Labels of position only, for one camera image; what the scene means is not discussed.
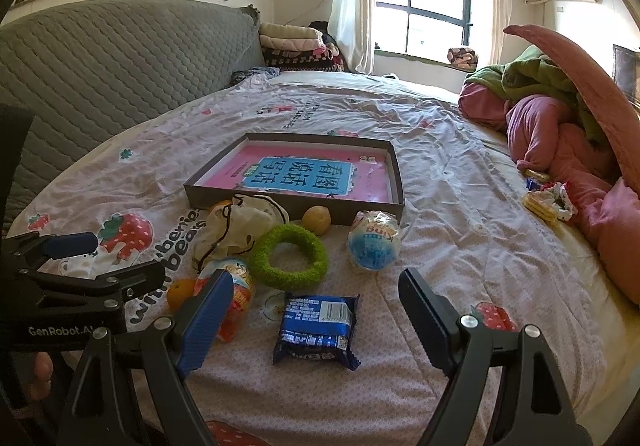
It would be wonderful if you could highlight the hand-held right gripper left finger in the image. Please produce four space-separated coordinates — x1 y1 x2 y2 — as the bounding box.
60 270 236 446

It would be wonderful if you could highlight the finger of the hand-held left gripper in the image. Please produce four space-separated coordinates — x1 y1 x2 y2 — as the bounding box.
15 260 166 311
0 232 99 277

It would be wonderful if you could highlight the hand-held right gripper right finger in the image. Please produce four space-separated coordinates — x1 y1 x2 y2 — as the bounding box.
398 268 593 446

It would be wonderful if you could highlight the red ball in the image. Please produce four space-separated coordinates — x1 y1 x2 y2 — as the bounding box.
192 257 257 344

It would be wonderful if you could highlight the blue and white ball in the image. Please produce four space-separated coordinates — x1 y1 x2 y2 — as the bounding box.
348 210 403 271

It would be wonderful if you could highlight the white drawstring bag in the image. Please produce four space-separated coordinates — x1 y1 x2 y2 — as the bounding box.
192 194 291 274

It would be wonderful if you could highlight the blue snack packet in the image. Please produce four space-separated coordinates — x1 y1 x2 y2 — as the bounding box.
272 293 361 373

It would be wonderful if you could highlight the green fuzzy ring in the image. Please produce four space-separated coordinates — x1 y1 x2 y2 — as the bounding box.
248 223 329 291

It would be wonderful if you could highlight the shallow grey cardboard box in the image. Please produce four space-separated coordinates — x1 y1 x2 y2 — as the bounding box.
183 132 406 225

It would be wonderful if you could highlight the yellow-brown round fruit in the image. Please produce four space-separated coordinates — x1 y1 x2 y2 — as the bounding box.
301 206 332 235

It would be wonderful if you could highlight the person's left hand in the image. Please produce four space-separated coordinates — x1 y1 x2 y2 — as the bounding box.
25 351 53 402

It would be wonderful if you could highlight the pink and blue book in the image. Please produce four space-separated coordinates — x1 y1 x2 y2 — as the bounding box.
200 141 393 204

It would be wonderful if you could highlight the grey quilted headboard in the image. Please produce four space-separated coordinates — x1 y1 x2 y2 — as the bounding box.
0 0 266 237

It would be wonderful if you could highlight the pink quilt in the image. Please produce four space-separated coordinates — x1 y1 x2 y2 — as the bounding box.
457 80 640 307

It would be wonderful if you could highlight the dark patterned cloth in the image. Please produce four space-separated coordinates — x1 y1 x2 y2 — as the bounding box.
231 67 281 86

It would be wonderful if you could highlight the patterned cloth on windowsill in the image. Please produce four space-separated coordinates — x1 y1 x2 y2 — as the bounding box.
446 46 478 71

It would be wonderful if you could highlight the green blanket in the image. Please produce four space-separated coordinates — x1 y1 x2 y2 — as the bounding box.
472 46 608 147

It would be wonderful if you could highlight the stack of folded blankets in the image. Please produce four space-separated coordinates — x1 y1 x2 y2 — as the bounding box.
259 22 346 74

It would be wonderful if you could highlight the long pink cushion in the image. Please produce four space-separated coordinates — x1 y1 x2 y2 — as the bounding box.
502 24 640 187

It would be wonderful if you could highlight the dark framed picture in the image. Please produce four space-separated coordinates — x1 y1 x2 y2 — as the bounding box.
612 44 640 106

